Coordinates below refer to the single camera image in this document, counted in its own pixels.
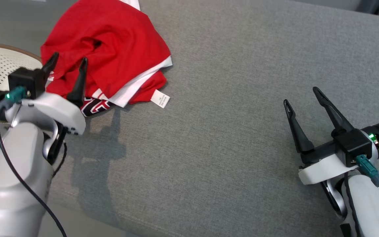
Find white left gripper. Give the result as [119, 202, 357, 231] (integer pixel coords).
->
[0, 52, 88, 136]

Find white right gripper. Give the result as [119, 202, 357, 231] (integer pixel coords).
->
[283, 87, 379, 186]

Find black left cable teal connector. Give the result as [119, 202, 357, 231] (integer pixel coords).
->
[0, 86, 67, 237]

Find red Bulls jersey white sleeves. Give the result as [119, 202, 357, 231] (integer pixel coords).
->
[45, 0, 173, 118]

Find black cable teal connector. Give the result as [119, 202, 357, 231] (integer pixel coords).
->
[356, 155, 379, 218]
[0, 86, 67, 237]

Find black right cable teal connector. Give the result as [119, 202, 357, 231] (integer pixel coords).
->
[356, 155, 379, 218]

